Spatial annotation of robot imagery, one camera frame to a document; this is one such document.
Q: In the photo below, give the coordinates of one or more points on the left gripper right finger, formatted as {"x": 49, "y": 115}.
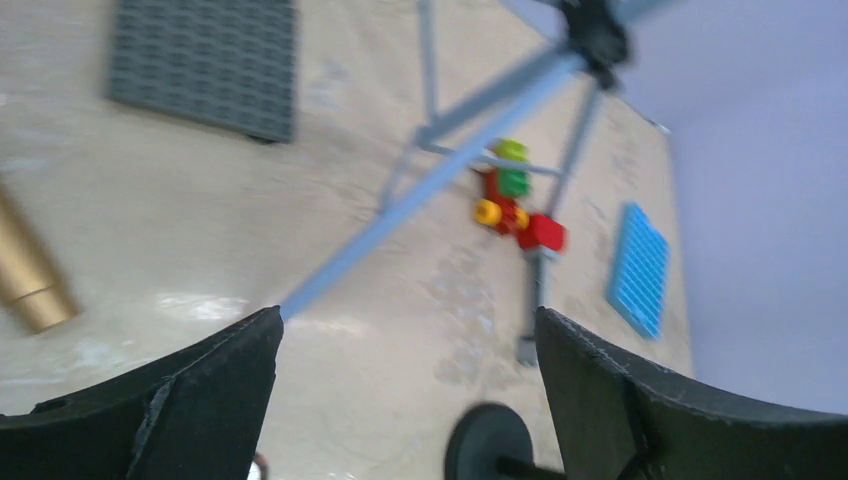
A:
{"x": 618, "y": 415}

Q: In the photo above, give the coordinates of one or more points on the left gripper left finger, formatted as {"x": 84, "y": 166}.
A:
{"x": 196, "y": 413}

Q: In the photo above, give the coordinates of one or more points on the black microphone stand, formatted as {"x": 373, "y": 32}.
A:
{"x": 491, "y": 441}

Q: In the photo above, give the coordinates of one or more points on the gold microphone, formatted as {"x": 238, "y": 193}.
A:
{"x": 31, "y": 285}

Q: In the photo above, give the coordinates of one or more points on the light blue music stand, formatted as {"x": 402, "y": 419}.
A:
{"x": 595, "y": 40}

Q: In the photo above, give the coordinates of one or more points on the light blue lego baseplate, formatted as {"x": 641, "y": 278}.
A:
{"x": 637, "y": 280}

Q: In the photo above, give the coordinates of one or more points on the red grey lego column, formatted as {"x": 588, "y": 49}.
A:
{"x": 542, "y": 243}

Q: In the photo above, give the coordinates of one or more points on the green red lego vehicle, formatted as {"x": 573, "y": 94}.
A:
{"x": 503, "y": 187}

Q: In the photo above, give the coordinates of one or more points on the dark grey lego baseplate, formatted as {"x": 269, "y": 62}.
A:
{"x": 226, "y": 64}

